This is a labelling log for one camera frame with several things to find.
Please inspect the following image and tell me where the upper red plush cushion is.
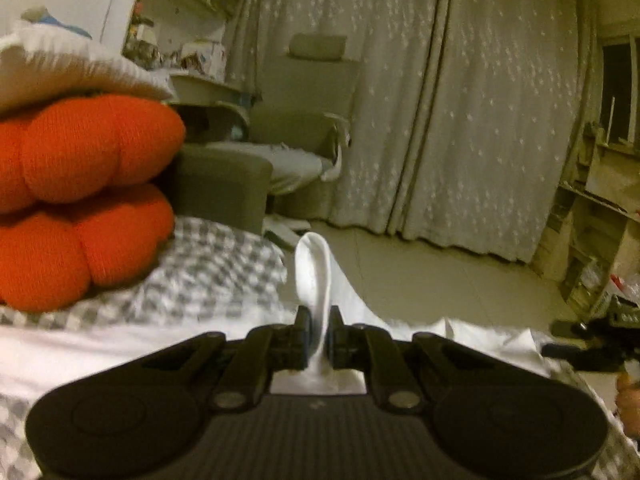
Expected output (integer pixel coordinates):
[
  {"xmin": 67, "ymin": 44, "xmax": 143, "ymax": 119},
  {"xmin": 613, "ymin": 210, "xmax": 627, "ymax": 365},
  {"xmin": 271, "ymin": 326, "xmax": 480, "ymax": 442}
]
[{"xmin": 1, "ymin": 94, "xmax": 186, "ymax": 214}]

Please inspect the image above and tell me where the grey white office chair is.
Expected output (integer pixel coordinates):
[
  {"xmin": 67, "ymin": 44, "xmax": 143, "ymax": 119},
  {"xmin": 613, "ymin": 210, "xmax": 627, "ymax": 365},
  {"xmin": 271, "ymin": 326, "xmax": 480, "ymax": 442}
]
[{"xmin": 204, "ymin": 31, "xmax": 362, "ymax": 252}]

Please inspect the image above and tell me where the white grey pillow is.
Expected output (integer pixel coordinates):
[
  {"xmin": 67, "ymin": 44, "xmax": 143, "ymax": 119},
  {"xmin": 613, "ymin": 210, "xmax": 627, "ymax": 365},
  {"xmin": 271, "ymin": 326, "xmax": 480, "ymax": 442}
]
[{"xmin": 1, "ymin": 24, "xmax": 171, "ymax": 114}]

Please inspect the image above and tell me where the white desk with shelves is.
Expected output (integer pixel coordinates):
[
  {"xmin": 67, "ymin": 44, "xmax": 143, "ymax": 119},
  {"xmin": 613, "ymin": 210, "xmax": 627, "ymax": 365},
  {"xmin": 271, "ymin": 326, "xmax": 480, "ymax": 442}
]
[{"xmin": 100, "ymin": 0, "xmax": 250, "ymax": 107}]

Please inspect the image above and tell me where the person's right hand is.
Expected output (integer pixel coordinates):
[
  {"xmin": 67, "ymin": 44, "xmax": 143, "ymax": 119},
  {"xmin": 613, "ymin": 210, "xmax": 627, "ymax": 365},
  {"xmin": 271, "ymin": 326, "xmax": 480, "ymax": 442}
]
[{"xmin": 615, "ymin": 373, "xmax": 640, "ymax": 440}]

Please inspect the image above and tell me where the lower red plush cushion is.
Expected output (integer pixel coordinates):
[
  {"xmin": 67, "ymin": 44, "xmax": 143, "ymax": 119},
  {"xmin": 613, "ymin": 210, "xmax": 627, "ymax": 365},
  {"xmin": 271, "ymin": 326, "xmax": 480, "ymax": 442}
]
[{"xmin": 1, "ymin": 183, "xmax": 175, "ymax": 313}]

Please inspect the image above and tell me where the white long sleeve shirt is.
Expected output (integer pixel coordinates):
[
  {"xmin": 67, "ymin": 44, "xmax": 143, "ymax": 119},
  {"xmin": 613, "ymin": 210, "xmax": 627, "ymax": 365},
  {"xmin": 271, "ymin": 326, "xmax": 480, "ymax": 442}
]
[{"xmin": 0, "ymin": 231, "xmax": 566, "ymax": 403}]

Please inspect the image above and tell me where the blue plush toy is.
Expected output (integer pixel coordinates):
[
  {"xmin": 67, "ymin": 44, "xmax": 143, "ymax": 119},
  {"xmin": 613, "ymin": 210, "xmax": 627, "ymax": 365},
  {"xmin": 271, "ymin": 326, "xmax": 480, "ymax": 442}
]
[{"xmin": 21, "ymin": 6, "xmax": 92, "ymax": 39}]

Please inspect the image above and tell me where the red plush cushion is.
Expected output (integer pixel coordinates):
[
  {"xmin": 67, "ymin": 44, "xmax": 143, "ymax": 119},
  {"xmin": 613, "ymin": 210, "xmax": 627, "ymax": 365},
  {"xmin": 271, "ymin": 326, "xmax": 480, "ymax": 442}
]
[
  {"xmin": 1, "ymin": 94, "xmax": 186, "ymax": 214},
  {"xmin": 1, "ymin": 183, "xmax": 175, "ymax": 313}
]

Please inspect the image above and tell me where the grey star patterned curtain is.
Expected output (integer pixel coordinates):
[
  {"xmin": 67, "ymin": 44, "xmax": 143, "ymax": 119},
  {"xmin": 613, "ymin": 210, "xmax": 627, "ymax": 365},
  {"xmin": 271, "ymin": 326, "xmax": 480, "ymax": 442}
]
[{"xmin": 224, "ymin": 0, "xmax": 599, "ymax": 262}]

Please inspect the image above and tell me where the grey white checkered bedsheet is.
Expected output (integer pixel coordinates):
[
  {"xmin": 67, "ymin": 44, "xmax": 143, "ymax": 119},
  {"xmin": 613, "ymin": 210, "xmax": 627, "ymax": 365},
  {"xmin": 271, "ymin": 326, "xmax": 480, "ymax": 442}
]
[{"xmin": 0, "ymin": 214, "xmax": 640, "ymax": 480}]

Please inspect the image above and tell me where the wooden shelf unit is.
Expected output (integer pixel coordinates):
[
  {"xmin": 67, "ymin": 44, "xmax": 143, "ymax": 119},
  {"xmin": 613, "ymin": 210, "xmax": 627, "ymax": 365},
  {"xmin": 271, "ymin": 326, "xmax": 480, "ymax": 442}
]
[{"xmin": 529, "ymin": 34, "xmax": 640, "ymax": 319}]

